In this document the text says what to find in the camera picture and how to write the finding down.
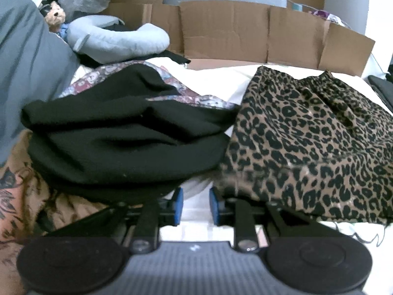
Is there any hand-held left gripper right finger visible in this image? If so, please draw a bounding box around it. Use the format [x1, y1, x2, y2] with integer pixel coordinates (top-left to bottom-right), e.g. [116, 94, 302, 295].
[209, 187, 335, 254]

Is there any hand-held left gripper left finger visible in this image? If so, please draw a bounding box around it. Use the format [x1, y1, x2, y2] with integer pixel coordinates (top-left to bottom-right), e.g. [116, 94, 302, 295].
[52, 187, 185, 254]

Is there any leopard print skirt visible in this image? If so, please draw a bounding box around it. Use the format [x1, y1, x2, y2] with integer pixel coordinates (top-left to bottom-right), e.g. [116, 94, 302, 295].
[215, 66, 393, 226]

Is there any black garment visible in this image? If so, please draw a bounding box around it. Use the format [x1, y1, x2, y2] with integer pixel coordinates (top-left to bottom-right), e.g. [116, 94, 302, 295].
[21, 66, 241, 205]

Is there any floral printed cloth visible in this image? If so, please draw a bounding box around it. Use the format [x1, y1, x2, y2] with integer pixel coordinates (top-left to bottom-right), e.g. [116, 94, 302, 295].
[60, 61, 241, 111]

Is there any brown printed garment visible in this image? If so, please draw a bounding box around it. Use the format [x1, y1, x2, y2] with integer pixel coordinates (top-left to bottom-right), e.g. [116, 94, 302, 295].
[0, 129, 145, 295]

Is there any blue-grey neck pillow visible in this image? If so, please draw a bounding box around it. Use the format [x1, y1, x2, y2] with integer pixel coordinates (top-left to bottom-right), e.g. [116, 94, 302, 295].
[65, 15, 170, 63]

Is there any flat cardboard sheet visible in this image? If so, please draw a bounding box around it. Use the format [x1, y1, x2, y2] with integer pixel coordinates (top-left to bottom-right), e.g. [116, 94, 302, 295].
[101, 0, 376, 77]

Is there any grey pillow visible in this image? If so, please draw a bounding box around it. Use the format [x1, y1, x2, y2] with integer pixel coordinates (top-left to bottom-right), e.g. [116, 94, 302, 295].
[0, 0, 81, 166]

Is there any black suitcase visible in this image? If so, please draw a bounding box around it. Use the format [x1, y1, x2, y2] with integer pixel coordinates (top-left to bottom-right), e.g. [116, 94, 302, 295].
[367, 74, 393, 114]

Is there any purple printed bag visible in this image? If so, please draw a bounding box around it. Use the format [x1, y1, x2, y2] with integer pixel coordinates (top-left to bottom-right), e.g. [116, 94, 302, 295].
[309, 9, 351, 28]

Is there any brown teddy bear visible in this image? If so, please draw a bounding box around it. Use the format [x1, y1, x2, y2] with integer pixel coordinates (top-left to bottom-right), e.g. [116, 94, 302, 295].
[40, 0, 68, 37]

